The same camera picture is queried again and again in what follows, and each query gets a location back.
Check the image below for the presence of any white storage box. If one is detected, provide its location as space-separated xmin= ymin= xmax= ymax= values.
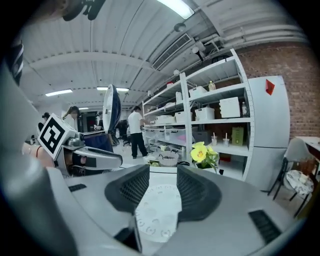
xmin=174 ymin=111 xmax=193 ymax=123
xmin=156 ymin=114 xmax=176 ymax=125

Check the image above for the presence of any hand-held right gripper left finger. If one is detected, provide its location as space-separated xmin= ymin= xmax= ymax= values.
xmin=66 ymin=164 xmax=151 ymax=253

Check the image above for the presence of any person's left forearm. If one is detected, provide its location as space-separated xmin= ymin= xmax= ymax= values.
xmin=21 ymin=141 xmax=55 ymax=169

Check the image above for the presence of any brown dried bouquet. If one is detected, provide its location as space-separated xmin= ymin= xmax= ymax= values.
xmin=298 ymin=157 xmax=319 ymax=176

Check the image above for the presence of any dark blue rice cooker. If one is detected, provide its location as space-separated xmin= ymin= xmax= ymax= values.
xmin=82 ymin=84 xmax=123 ymax=154

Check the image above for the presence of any green box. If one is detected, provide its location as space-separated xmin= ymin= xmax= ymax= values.
xmin=231 ymin=126 xmax=245 ymax=146

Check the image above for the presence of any ceiling tube light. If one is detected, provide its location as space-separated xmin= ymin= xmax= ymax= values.
xmin=96 ymin=85 xmax=130 ymax=93
xmin=156 ymin=0 xmax=196 ymax=20
xmin=44 ymin=88 xmax=74 ymax=98

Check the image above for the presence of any white woven basket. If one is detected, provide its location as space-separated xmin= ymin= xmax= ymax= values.
xmin=157 ymin=150 xmax=180 ymax=168

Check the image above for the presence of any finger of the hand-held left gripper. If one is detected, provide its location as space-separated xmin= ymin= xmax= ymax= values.
xmin=74 ymin=146 xmax=124 ymax=171

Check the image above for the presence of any ceiling spotlight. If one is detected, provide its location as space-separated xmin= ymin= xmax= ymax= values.
xmin=191 ymin=41 xmax=206 ymax=63

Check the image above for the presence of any person's left hand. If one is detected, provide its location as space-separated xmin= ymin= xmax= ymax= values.
xmin=71 ymin=153 xmax=88 ymax=168

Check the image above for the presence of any black head-mounted camera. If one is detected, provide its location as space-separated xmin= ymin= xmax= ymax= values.
xmin=61 ymin=0 xmax=106 ymax=22

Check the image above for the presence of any red diamond sticker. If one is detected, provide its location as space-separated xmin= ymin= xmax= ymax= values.
xmin=264 ymin=79 xmax=276 ymax=96

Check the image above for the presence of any dark grey storage bin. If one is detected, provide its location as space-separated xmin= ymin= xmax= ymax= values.
xmin=192 ymin=129 xmax=212 ymax=146

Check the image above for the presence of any white perforated lid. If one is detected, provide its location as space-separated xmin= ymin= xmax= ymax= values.
xmin=134 ymin=183 xmax=182 ymax=244

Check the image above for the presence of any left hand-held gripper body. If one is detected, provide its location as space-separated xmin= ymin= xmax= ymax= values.
xmin=36 ymin=112 xmax=87 ymax=177

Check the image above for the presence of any white drawer box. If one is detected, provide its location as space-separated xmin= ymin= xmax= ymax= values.
xmin=219 ymin=96 xmax=241 ymax=119

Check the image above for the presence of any ceiling air vent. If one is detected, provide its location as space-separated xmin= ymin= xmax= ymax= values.
xmin=151 ymin=32 xmax=193 ymax=71

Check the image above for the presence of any white metal shelving rack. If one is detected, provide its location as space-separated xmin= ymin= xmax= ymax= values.
xmin=141 ymin=48 xmax=255 ymax=181

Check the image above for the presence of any white perforated storage basket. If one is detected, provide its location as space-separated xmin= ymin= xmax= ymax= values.
xmin=188 ymin=86 xmax=209 ymax=99
xmin=194 ymin=106 xmax=216 ymax=122

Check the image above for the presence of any patterned round seat cushion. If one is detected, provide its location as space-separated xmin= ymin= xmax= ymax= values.
xmin=284 ymin=169 xmax=315 ymax=196

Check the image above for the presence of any grey chair with black legs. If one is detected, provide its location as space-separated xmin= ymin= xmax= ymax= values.
xmin=267 ymin=137 xmax=318 ymax=218

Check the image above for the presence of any person's black printed shirt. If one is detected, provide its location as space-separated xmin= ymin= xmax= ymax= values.
xmin=4 ymin=41 xmax=25 ymax=87

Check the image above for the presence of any wooden side table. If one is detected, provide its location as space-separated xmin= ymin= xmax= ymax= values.
xmin=294 ymin=136 xmax=320 ymax=181

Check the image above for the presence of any grey refrigerator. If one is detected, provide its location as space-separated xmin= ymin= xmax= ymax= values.
xmin=244 ymin=75 xmax=291 ymax=191

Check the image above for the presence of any row of clear storage bins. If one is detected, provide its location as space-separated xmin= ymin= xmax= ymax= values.
xmin=144 ymin=127 xmax=188 ymax=156

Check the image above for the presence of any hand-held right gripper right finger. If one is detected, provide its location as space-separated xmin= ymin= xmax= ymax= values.
xmin=154 ymin=164 xmax=300 ymax=256

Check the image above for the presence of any yellow potted flower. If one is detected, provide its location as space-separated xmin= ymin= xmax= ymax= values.
xmin=190 ymin=141 xmax=221 ymax=175

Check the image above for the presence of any person's head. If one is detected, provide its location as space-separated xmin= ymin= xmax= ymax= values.
xmin=37 ymin=0 xmax=76 ymax=18

